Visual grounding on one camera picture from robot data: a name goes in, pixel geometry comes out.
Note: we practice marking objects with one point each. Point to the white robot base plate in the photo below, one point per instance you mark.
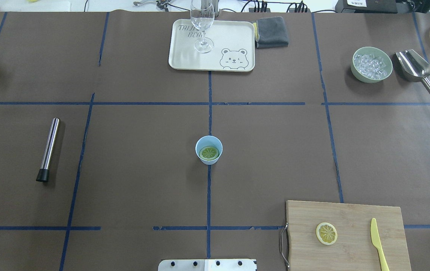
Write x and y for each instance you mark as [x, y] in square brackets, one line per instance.
[208, 265]

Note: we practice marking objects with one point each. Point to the lemon slice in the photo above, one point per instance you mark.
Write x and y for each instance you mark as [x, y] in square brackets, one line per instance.
[209, 153]
[326, 233]

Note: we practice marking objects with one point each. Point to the bamboo cutting board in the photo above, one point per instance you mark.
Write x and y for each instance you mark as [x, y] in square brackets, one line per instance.
[353, 249]

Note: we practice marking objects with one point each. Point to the light blue paper cup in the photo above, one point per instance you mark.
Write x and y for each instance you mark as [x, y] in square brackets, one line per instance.
[208, 141]

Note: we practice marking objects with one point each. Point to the steel ice scoop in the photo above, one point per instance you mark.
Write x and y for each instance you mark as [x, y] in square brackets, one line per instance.
[414, 67]

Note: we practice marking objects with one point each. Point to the clear wine glass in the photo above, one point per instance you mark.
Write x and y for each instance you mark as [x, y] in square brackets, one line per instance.
[202, 17]

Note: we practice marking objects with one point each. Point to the green bowl of ice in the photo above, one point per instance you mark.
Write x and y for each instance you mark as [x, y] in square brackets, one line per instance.
[371, 65]

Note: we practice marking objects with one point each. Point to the yellow plastic knife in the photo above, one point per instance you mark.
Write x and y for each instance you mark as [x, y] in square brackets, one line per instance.
[375, 239]

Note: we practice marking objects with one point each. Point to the grey folded cloth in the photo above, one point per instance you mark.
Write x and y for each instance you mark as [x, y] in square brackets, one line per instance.
[270, 33]

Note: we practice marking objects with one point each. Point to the steel muddler with black tip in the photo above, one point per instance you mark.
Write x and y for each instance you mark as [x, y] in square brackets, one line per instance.
[43, 174]

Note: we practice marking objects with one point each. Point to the steel cutting board handle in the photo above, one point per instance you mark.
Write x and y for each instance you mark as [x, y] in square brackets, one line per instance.
[284, 246]

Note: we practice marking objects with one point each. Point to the cream bear serving tray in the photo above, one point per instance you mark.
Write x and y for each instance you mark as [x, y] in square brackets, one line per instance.
[234, 47]

